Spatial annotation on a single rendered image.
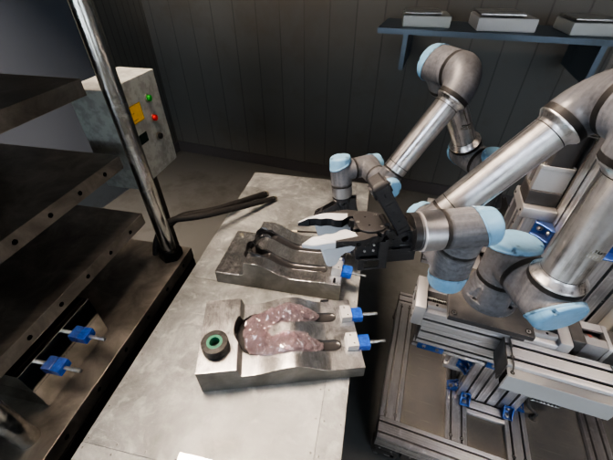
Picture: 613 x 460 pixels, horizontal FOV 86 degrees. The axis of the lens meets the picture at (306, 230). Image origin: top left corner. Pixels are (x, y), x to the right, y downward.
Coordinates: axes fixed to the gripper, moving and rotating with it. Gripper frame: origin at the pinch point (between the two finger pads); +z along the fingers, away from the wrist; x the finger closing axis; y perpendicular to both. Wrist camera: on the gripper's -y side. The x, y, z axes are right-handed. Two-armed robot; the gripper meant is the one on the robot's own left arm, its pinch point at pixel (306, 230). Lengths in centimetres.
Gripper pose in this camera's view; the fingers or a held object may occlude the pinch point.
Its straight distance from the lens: 57.6
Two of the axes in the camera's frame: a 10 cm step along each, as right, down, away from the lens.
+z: -9.9, 0.8, -0.8
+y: 0.2, 8.5, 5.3
